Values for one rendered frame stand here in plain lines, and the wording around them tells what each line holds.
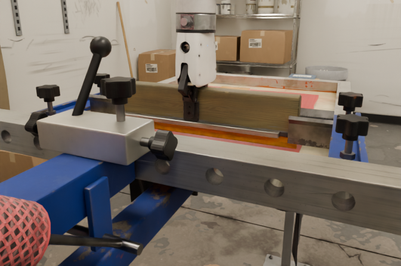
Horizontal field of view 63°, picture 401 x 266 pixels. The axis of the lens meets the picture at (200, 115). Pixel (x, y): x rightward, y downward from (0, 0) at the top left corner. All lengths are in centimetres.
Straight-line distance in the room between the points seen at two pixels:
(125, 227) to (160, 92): 30
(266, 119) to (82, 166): 35
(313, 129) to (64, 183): 41
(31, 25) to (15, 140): 243
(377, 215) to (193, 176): 19
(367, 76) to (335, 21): 74
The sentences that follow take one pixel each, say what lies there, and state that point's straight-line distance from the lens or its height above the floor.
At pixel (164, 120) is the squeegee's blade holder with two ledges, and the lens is 67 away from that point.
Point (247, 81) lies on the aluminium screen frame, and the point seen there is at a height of 97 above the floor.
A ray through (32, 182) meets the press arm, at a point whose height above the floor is 104.
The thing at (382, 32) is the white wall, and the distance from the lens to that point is 428.
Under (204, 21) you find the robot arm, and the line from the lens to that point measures 61.
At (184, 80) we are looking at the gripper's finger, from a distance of 60.
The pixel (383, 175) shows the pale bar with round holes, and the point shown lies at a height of 104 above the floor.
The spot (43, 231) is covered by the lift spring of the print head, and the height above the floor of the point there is 105.
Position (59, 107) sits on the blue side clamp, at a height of 100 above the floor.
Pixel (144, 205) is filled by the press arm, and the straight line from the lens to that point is 53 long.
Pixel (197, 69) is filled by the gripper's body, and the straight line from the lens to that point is 59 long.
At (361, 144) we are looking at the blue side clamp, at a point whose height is 101.
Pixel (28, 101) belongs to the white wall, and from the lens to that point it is 296.
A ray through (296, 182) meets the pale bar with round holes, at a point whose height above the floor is 103.
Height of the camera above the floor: 119
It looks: 16 degrees down
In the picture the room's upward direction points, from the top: straight up
